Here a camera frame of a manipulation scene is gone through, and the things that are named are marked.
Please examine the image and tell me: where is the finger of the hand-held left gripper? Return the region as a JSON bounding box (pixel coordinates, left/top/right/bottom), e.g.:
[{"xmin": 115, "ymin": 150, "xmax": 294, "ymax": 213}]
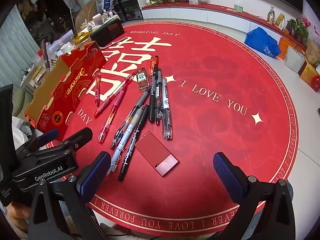
[
  {"xmin": 25, "ymin": 129, "xmax": 60, "ymax": 153},
  {"xmin": 56, "ymin": 127, "xmax": 93, "ymax": 155}
]

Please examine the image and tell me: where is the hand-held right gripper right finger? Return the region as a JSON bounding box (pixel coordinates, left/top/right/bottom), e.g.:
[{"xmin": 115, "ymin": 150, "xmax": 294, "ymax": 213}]
[{"xmin": 213, "ymin": 151, "xmax": 296, "ymax": 240}]

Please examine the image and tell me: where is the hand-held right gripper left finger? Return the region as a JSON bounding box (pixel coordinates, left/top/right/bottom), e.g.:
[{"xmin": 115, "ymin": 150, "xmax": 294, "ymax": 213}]
[{"xmin": 27, "ymin": 151, "xmax": 112, "ymax": 240}]

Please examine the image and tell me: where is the light blue printed pen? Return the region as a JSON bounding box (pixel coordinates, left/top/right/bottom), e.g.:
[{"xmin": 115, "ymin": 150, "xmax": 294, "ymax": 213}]
[{"xmin": 106, "ymin": 105, "xmax": 148, "ymax": 176}]

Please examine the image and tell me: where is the pink grip red pen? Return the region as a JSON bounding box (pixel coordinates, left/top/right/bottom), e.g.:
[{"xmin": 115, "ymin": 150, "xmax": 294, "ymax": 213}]
[{"xmin": 98, "ymin": 90, "xmax": 126, "ymax": 145}]

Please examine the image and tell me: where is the red pen pale barrel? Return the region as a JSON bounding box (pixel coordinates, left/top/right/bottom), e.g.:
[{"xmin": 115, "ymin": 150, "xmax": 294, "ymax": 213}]
[{"xmin": 94, "ymin": 71, "xmax": 102, "ymax": 108}]

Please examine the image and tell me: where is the clear red gel pen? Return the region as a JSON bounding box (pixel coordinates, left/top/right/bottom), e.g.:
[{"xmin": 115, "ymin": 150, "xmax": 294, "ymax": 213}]
[{"xmin": 93, "ymin": 74, "xmax": 133, "ymax": 118}]

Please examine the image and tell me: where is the red cardboard box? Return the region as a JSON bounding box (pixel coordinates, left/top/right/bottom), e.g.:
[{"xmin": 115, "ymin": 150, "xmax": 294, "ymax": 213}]
[{"xmin": 24, "ymin": 41, "xmax": 107, "ymax": 142}]

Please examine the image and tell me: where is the clear pen black cap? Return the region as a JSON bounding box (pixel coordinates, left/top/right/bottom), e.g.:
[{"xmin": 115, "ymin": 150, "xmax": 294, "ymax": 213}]
[{"xmin": 161, "ymin": 77, "xmax": 173, "ymax": 140}]

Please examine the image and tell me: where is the red rectangular eraser box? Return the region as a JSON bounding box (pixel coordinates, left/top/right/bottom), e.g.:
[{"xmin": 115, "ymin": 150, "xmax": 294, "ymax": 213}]
[{"xmin": 136, "ymin": 68, "xmax": 151, "ymax": 93}]

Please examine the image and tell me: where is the white blanket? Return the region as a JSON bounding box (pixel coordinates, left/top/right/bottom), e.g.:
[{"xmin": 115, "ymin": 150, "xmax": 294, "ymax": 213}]
[{"xmin": 12, "ymin": 116, "xmax": 34, "ymax": 143}]

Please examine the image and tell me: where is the olive green cushion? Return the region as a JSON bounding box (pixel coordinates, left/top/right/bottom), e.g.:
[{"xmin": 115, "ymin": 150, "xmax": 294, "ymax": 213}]
[{"xmin": 12, "ymin": 90, "xmax": 34, "ymax": 117}]

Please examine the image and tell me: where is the red round printed mat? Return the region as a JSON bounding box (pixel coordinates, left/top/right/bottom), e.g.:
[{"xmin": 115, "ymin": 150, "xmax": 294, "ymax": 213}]
[{"xmin": 46, "ymin": 21, "xmax": 299, "ymax": 237}]

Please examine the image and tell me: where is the slim black marker pen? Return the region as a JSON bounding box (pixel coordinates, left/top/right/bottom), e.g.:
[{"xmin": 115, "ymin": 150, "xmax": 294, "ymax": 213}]
[{"xmin": 118, "ymin": 105, "xmax": 150, "ymax": 182}]

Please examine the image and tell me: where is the red flat card case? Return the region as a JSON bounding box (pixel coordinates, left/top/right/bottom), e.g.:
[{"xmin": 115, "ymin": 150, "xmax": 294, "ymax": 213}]
[{"xmin": 134, "ymin": 131, "xmax": 180, "ymax": 178}]

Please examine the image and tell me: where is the dark printed slim package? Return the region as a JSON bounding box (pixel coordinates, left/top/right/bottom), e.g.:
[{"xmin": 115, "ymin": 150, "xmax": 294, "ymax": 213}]
[{"xmin": 40, "ymin": 39, "xmax": 50, "ymax": 70}]

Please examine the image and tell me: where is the thick black marker pen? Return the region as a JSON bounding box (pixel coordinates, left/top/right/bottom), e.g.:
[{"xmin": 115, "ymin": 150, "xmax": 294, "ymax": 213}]
[{"xmin": 148, "ymin": 64, "xmax": 159, "ymax": 123}]

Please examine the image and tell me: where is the white tape roll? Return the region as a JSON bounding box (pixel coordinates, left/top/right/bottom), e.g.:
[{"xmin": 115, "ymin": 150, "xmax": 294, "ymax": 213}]
[{"xmin": 60, "ymin": 42, "xmax": 74, "ymax": 55}]

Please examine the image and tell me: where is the black gel pen white label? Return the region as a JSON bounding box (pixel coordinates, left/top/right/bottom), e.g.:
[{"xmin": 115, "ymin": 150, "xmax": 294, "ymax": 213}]
[{"xmin": 154, "ymin": 70, "xmax": 163, "ymax": 125}]

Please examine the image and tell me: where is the grey curtain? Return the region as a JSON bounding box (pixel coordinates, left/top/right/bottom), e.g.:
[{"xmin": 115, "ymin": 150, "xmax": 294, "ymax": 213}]
[{"xmin": 0, "ymin": 4, "xmax": 42, "ymax": 98}]

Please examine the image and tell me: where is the gold lid glass jar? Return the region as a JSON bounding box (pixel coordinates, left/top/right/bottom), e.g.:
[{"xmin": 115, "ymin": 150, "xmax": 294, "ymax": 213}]
[{"xmin": 76, "ymin": 32, "xmax": 91, "ymax": 48}]

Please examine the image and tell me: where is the silver metal bar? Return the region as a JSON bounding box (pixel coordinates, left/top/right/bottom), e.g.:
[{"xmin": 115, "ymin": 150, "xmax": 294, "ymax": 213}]
[{"xmin": 104, "ymin": 37, "xmax": 128, "ymax": 49}]

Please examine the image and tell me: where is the red patterned lighter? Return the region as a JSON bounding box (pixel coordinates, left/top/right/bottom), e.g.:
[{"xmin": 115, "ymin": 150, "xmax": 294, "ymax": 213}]
[{"xmin": 149, "ymin": 56, "xmax": 159, "ymax": 75}]

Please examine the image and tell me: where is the black radio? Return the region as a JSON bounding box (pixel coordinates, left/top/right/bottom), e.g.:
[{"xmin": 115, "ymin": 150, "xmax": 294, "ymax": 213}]
[{"xmin": 89, "ymin": 19, "xmax": 125, "ymax": 47}]

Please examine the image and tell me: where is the tan chair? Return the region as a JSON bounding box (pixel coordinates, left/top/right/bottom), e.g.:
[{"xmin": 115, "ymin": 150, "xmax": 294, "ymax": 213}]
[{"xmin": 74, "ymin": 0, "xmax": 99, "ymax": 29}]

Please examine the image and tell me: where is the yellow red gift box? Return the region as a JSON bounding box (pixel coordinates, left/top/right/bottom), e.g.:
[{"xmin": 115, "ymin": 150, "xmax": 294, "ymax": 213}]
[{"xmin": 298, "ymin": 60, "xmax": 320, "ymax": 92}]

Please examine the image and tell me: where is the white paper bag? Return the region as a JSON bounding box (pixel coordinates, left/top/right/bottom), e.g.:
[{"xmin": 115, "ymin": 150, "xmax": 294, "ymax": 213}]
[{"xmin": 285, "ymin": 45, "xmax": 307, "ymax": 73}]

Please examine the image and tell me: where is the blue plastic bag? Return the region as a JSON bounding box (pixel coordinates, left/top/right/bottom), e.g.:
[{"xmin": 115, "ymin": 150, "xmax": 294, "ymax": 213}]
[{"xmin": 244, "ymin": 27, "xmax": 282, "ymax": 58}]

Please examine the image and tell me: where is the orange paper bag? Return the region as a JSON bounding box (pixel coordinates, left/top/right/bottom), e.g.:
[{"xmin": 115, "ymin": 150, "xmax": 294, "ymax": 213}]
[{"xmin": 277, "ymin": 37, "xmax": 295, "ymax": 60}]

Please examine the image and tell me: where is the white blue shopping bag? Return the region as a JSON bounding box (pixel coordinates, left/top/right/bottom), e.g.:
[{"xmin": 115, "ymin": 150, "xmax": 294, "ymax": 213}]
[{"xmin": 96, "ymin": 0, "xmax": 115, "ymax": 12}]

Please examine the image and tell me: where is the low cabinet red top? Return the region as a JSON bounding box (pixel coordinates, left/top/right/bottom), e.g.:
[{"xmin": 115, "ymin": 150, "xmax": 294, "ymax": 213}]
[{"xmin": 141, "ymin": 3, "xmax": 308, "ymax": 53}]

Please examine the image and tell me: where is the yellow snack bag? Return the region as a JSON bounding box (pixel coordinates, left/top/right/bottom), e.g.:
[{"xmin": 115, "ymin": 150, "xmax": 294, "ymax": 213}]
[{"xmin": 275, "ymin": 13, "xmax": 287, "ymax": 28}]

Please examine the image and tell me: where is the flowering potted plant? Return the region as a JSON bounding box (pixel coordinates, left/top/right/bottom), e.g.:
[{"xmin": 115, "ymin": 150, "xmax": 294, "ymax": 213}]
[{"xmin": 285, "ymin": 17, "xmax": 312, "ymax": 43}]

